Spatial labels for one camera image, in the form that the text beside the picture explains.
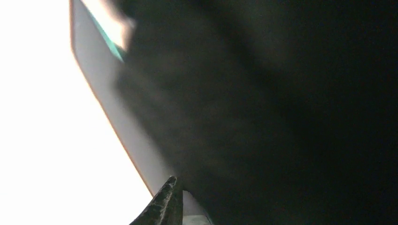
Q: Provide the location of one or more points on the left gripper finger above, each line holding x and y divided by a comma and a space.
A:
166, 207

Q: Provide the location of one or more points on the phone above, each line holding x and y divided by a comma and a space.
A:
265, 112

